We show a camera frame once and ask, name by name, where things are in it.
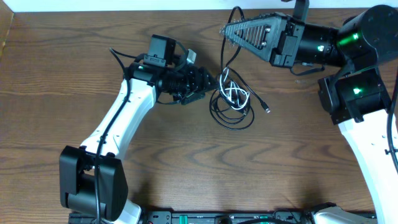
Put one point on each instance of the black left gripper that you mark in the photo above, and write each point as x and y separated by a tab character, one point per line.
197	91

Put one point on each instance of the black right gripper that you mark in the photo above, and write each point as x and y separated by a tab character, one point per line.
279	42

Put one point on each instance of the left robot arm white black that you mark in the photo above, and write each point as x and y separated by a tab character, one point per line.
92	180

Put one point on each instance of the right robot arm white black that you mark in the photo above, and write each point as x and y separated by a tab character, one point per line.
355	97

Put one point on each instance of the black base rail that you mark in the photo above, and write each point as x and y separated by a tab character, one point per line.
167	217

